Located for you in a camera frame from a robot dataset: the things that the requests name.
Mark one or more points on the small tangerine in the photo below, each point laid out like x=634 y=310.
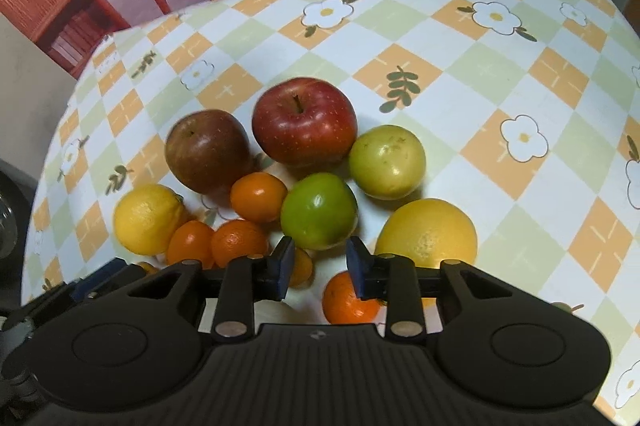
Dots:
x=303 y=267
x=146 y=267

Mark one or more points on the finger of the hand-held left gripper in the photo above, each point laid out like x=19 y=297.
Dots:
x=112 y=275

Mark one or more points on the bright red apple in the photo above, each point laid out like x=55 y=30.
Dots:
x=304 y=121

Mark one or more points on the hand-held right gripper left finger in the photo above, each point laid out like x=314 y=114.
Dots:
x=284 y=267

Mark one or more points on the grey washing machine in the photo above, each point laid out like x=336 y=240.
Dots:
x=7 y=216

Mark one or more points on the checkered flower tablecloth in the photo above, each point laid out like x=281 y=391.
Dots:
x=450 y=81

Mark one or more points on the bright green apple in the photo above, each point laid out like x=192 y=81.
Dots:
x=319 y=210

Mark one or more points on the dark red apple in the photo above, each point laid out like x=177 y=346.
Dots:
x=207 y=151

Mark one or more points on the pale yellow-green apple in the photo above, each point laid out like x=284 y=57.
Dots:
x=386 y=162

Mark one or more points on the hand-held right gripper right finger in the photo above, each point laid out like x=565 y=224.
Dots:
x=356 y=271

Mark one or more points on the pale round object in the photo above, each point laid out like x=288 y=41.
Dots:
x=274 y=312

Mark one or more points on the yellow lemon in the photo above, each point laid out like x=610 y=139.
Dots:
x=147 y=218

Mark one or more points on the large yellow citrus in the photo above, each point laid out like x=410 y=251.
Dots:
x=427 y=231

